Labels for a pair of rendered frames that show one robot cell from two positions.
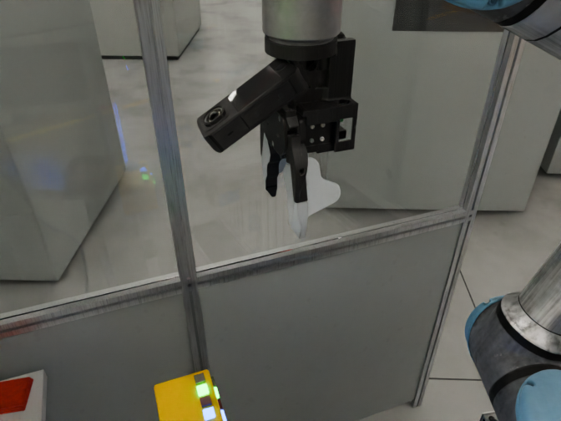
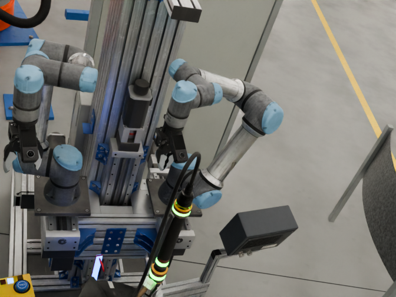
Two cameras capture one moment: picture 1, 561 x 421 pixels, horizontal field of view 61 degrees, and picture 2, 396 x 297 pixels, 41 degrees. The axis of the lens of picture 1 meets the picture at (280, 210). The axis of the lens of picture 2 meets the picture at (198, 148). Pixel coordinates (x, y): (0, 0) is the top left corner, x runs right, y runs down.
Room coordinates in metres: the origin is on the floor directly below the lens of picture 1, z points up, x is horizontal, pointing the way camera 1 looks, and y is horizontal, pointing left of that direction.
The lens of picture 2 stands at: (0.31, 1.24, 2.66)
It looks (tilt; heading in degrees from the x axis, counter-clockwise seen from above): 37 degrees down; 254
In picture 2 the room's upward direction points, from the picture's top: 20 degrees clockwise
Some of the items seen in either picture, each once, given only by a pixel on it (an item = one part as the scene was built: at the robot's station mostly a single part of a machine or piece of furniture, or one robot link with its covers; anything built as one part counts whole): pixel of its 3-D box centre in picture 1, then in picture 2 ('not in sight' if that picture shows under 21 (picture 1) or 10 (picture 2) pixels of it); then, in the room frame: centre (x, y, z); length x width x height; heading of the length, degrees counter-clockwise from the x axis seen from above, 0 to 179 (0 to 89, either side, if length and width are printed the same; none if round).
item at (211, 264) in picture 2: not in sight; (210, 266); (-0.32, -0.14, 0.96); 0.03 x 0.03 x 0.20; 21
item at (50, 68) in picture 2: not in sight; (40, 70); (0.45, -0.12, 1.78); 0.11 x 0.11 x 0.08; 0
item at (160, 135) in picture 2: not in sight; (169, 134); (0.01, -0.20, 1.57); 0.09 x 0.08 x 0.12; 112
